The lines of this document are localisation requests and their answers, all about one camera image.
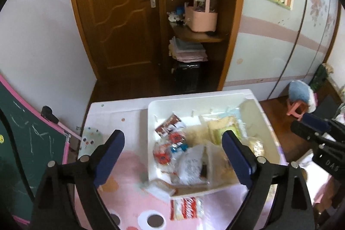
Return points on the pink storage basket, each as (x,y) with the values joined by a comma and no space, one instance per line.
(201,16)

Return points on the red white cookies pack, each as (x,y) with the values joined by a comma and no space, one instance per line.
(186,208)

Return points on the black clamp knob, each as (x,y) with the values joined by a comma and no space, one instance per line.
(47,114)

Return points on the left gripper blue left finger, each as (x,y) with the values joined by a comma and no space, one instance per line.
(105,157)

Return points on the pink cartoon tablecloth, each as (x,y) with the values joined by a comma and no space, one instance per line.
(122,194)

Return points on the clear bag of biscuits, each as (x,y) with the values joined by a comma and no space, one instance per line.
(220,171)

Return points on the brown wooden door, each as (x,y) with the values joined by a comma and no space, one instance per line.
(122,38)

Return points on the white plastic storage bin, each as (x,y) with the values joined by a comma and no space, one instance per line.
(188,108)

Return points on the yellow rice crisp bag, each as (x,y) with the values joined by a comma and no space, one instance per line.
(256,146)
(197,134)

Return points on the brown chocolate wafer packet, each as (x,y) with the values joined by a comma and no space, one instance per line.
(170,125)

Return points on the folded pink cloth stack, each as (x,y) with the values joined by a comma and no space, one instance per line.
(186,52)

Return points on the pink blanket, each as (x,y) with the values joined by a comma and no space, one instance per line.
(324,196)

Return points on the orange white snack bar wrapper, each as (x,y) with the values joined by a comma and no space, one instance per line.
(165,192)

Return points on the pastel sliding wardrobe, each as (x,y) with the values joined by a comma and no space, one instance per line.
(275,46)

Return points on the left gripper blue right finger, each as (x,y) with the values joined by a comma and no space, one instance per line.
(241,158)

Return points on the red jujube walnut candy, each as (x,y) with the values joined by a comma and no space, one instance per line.
(162,153)
(177,138)

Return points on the wooden corner shelf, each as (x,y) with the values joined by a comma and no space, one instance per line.
(199,36)

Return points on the small blue candy packet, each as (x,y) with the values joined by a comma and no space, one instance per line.
(174,148)

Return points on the green chalkboard pink frame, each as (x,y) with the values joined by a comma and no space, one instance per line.
(37,141)

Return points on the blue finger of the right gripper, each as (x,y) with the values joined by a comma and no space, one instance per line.
(305,132)
(316,123)

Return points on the silver jujube snack bag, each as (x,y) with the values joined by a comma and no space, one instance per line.
(190,165)

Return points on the pink plastic stool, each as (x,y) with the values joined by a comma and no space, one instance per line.
(296,109)

